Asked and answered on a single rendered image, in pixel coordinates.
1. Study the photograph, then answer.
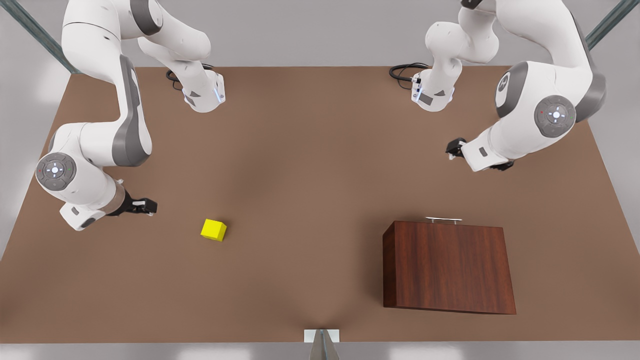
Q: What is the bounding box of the silver frame post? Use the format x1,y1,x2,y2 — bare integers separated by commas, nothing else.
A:
304,328,341,360
585,0,640,51
0,0,82,75

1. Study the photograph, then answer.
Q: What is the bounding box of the yellow cube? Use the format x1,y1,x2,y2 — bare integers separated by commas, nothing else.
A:
201,218,228,242

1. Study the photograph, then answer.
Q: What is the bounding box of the dark wooden drawer cabinet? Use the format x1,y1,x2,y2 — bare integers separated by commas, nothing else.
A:
382,220,517,315

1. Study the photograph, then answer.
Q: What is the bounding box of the black cable loop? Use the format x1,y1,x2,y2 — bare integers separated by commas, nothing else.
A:
389,62,431,91
166,63,216,92

